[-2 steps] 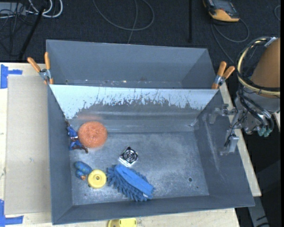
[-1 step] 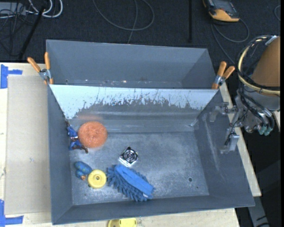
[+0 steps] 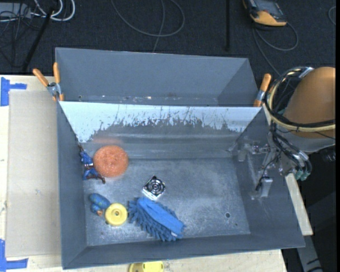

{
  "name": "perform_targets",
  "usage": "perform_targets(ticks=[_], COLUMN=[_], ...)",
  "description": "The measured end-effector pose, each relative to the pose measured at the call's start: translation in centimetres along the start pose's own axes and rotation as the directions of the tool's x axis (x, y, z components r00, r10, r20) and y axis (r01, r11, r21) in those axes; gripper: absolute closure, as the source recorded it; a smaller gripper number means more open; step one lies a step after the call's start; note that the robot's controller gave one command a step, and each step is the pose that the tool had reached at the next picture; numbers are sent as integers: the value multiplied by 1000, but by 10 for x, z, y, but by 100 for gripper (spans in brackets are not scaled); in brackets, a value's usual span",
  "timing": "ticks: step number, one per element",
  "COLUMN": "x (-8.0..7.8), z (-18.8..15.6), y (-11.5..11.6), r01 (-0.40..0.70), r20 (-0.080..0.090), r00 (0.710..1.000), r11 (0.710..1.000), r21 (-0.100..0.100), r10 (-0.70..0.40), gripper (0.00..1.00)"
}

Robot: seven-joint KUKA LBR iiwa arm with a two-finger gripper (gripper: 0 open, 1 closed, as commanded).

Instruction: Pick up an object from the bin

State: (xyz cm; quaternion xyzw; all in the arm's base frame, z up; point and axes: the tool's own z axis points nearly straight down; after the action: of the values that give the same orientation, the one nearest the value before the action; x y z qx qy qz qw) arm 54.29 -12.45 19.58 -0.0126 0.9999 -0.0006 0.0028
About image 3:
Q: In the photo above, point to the blue toy figure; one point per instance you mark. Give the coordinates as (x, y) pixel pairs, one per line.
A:
(88, 163)

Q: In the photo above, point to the pale wood flat board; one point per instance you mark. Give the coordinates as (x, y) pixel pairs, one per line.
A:
(31, 166)

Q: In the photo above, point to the blue microfibre duster cloth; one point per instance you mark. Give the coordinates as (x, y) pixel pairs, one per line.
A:
(156, 220)

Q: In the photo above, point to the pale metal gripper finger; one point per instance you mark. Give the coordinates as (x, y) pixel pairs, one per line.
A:
(250, 149)
(265, 187)

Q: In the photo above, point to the orange round scouring sponge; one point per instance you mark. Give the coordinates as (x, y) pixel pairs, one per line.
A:
(111, 161)

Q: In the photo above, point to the blue toy duck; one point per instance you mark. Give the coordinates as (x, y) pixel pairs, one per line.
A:
(99, 200)

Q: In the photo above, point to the grey metal bin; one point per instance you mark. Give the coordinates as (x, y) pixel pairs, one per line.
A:
(187, 180)

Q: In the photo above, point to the small black and white fan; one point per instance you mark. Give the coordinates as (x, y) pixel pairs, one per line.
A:
(154, 187)

